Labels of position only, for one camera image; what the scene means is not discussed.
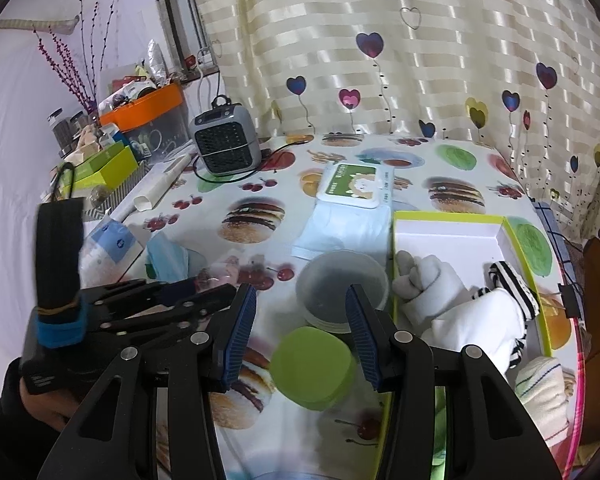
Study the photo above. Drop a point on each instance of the stack of blue face masks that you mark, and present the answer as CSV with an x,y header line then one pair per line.
x,y
167,260

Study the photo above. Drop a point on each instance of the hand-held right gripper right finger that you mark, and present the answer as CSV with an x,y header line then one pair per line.
x,y
360,340

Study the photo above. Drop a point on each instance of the light blue plastic package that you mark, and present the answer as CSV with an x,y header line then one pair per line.
x,y
340,230

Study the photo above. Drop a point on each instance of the white blue tissue pack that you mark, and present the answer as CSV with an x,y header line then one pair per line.
x,y
112,245

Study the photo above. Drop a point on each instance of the grey portable heater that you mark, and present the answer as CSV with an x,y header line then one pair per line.
x,y
225,140

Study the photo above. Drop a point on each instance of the black white zigzag tray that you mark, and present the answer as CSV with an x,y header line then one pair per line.
x,y
125,190

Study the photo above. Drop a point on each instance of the beige towel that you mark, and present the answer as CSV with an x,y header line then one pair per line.
x,y
545,395

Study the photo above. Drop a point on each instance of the pile of assorted packets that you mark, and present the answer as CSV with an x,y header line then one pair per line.
x,y
135,85

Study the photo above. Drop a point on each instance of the striped heart print curtain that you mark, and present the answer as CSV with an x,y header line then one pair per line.
x,y
380,10

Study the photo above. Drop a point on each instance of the person's left hand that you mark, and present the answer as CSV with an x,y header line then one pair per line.
x,y
50,407

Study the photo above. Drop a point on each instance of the white box yellow-green rim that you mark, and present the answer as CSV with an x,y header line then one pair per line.
x,y
450,240

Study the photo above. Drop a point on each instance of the white sock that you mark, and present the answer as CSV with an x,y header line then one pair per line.
x,y
470,320

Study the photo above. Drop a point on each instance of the clear container orange lid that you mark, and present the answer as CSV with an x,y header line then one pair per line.
x,y
150,105

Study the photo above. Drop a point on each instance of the green cardboard box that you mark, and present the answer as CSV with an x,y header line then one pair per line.
x,y
110,167
92,155

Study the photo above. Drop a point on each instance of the food print tablecloth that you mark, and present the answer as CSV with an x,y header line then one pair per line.
x,y
260,240

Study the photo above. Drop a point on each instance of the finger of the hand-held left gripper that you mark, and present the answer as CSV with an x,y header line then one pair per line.
x,y
180,290
200,305

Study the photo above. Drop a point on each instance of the grey translucent round container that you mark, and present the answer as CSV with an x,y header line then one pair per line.
x,y
330,285

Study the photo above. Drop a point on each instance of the window frame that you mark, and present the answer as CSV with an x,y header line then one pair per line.
x,y
180,10

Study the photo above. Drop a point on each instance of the white paper roll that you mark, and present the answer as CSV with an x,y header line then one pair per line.
x,y
165,182

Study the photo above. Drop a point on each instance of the purple decorative branches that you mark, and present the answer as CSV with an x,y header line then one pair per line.
x,y
70,70

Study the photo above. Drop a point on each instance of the blue checked cloth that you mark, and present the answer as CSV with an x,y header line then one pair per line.
x,y
550,225

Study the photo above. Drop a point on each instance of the silver foil bag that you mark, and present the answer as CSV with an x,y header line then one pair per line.
x,y
157,60

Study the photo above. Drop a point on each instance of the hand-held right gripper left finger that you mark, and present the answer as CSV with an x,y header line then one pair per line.
x,y
240,340

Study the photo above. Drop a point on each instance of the round green lidded container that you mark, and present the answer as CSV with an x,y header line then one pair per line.
x,y
310,370

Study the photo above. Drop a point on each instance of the dark glass jar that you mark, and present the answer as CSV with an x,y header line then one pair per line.
x,y
58,132
78,122

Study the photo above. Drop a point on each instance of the wet wipes pack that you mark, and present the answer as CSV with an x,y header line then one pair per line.
x,y
355,185

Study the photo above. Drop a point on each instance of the black binder clip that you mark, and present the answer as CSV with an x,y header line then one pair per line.
x,y
570,302

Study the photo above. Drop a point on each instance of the large striped sock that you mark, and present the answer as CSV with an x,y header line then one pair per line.
x,y
517,352

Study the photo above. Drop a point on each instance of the person's left forearm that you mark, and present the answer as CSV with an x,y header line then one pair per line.
x,y
10,450

